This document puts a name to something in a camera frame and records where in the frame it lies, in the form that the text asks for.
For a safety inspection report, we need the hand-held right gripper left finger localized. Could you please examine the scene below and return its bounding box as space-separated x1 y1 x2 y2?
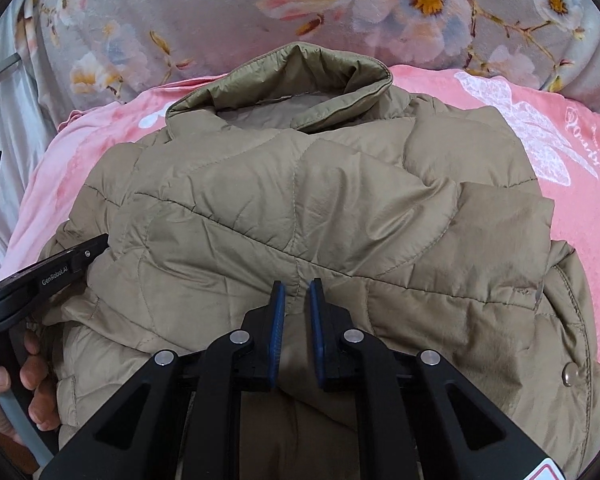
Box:
40 280 287 480

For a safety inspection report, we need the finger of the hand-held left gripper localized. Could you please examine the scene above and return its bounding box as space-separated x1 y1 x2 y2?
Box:
66 233 110 274

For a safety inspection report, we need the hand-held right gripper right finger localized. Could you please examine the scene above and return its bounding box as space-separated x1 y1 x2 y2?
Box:
307 278 567 480

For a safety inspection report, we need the tan quilted puffer jacket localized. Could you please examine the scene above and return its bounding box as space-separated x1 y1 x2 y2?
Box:
37 42 600 480

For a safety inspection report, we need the silver satin cloth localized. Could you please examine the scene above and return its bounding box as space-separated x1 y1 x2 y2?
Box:
0 0 70 261

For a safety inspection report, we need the grey floral blanket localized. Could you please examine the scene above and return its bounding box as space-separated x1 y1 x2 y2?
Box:
27 0 600 128

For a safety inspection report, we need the pink blanket with white bows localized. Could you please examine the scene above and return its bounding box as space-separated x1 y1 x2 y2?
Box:
0 65 600 378

